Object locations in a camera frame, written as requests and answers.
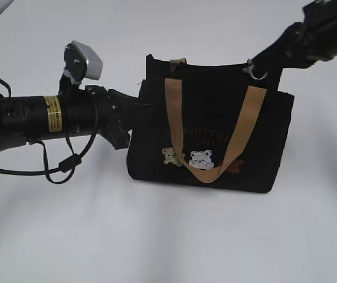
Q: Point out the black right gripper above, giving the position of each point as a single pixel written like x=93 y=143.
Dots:
x=293 y=49

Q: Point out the black canvas bear tote bag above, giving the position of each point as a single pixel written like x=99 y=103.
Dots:
x=212 y=100

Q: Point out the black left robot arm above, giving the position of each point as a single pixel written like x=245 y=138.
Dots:
x=27 y=119

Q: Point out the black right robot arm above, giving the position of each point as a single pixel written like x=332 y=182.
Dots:
x=320 y=20

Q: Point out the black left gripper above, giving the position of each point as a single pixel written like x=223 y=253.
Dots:
x=118 y=114

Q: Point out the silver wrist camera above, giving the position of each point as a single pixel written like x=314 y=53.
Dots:
x=81 y=62

